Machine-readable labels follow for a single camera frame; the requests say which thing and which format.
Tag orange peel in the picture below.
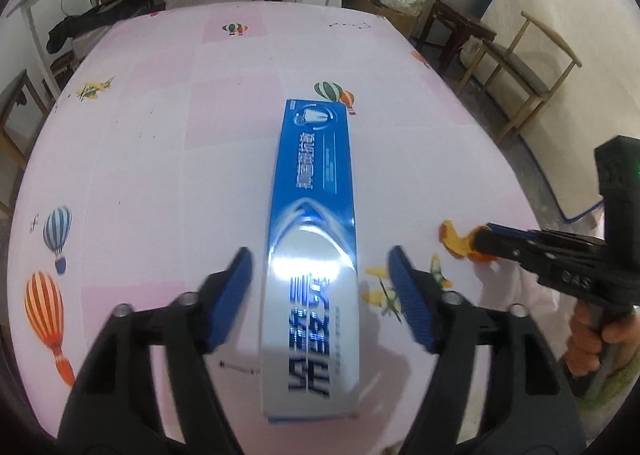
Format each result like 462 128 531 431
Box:
438 220 497 263

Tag blue white toothpaste box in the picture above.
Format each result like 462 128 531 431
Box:
260 100 360 423

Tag green knit sleeve forearm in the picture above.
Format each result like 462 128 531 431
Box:
577 353 639 420

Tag person's right hand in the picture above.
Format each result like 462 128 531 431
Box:
563 301 639 377

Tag wooden chair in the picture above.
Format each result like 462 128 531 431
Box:
454 11 582 144

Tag pink tablecloth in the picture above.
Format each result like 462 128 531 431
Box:
8 2 541 454

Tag dark wooden stool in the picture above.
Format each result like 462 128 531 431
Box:
416 0 497 76

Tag white mattress with blue edge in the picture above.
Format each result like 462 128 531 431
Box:
479 0 640 225

